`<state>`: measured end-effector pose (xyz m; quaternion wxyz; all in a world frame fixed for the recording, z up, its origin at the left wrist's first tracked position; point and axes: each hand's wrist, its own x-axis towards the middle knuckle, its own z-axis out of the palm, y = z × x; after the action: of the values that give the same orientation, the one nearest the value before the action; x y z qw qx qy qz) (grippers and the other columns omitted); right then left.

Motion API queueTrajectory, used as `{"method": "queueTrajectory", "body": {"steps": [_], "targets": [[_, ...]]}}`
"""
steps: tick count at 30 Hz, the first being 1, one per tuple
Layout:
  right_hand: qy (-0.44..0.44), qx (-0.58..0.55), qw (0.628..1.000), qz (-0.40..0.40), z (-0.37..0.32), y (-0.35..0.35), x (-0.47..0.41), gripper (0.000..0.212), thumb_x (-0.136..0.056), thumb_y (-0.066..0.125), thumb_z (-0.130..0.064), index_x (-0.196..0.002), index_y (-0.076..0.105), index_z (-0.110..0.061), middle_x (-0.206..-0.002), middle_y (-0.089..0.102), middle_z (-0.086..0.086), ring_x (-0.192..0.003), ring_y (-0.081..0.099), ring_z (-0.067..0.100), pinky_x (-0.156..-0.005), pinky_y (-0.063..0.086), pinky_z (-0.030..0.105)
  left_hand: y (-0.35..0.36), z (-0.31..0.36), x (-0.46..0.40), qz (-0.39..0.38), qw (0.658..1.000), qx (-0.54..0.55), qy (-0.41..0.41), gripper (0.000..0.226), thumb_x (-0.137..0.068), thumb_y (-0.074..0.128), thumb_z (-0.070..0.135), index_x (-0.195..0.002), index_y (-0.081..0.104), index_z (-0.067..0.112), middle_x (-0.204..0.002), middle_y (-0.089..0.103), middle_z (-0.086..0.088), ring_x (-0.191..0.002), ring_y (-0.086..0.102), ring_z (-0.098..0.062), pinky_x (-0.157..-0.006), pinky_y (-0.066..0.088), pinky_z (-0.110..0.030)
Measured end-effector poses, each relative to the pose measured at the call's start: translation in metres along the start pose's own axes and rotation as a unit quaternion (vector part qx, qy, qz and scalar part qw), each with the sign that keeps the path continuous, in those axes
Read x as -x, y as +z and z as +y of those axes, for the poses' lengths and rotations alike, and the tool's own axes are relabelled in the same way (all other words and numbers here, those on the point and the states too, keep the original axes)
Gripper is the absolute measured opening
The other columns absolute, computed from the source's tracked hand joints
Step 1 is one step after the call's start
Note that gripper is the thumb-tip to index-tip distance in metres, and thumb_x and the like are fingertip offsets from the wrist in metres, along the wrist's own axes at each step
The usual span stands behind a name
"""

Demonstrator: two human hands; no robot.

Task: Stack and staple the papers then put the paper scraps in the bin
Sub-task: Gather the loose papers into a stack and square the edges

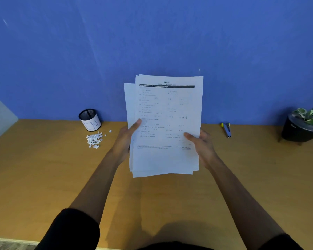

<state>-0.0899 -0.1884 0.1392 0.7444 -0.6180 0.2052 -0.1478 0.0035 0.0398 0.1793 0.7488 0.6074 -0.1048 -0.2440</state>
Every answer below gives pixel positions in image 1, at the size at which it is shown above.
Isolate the pile of torn paper bits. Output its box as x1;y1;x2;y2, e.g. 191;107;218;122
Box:
86;130;113;149

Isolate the black mesh pen holder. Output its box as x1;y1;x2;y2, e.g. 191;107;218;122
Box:
78;109;102;132

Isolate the green white leafy plant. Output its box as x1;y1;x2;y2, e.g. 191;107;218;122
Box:
292;107;313;126

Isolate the person's right hand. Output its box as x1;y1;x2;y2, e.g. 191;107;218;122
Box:
184;130;218;170

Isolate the person's right forearm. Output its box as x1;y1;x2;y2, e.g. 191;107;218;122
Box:
208;157;287;244

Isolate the stack of printed paper sheets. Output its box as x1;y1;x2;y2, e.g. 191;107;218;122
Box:
124;74;204;178

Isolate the person's left hand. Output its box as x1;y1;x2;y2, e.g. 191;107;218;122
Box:
112;119;142;164

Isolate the black plant pot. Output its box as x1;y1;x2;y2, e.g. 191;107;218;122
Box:
278;113;313;146

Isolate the person's left forearm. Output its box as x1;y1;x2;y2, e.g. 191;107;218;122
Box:
69;151;121;225

